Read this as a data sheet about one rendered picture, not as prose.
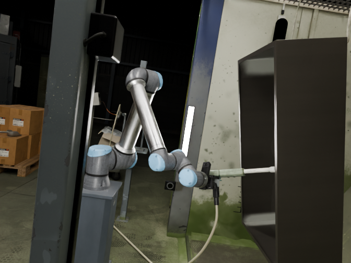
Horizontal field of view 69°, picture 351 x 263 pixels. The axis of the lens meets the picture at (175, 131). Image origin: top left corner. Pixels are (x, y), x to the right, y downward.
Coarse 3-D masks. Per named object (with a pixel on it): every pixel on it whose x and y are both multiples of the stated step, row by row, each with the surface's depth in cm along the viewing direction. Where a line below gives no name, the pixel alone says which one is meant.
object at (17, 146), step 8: (0, 136) 339; (8, 136) 347; (16, 136) 355; (24, 136) 362; (0, 144) 335; (8, 144) 337; (16, 144) 339; (24, 144) 363; (0, 152) 336; (8, 152) 338; (16, 152) 342; (24, 152) 367; (0, 160) 338; (8, 160) 339; (16, 160) 345
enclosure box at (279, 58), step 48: (288, 48) 121; (336, 48) 122; (240, 96) 182; (288, 96) 123; (336, 96) 125; (240, 144) 184; (288, 144) 126; (336, 144) 128; (288, 192) 129; (336, 192) 130; (288, 240) 132; (336, 240) 134
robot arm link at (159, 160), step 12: (132, 72) 149; (144, 72) 153; (132, 84) 146; (144, 84) 150; (132, 96) 146; (144, 96) 144; (144, 108) 140; (144, 120) 138; (144, 132) 137; (156, 132) 135; (156, 144) 132; (156, 156) 127; (168, 156) 131; (156, 168) 127; (168, 168) 131
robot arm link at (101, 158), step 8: (88, 152) 167; (96, 152) 164; (104, 152) 165; (112, 152) 173; (88, 160) 166; (96, 160) 164; (104, 160) 166; (112, 160) 170; (88, 168) 166; (96, 168) 165; (104, 168) 167; (112, 168) 173
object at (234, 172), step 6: (240, 168) 151; (264, 168) 144; (270, 168) 142; (210, 174) 160; (216, 174) 158; (222, 174) 156; (228, 174) 154; (234, 174) 152; (240, 174) 150; (216, 186) 157; (216, 192) 156; (216, 198) 156; (216, 204) 155
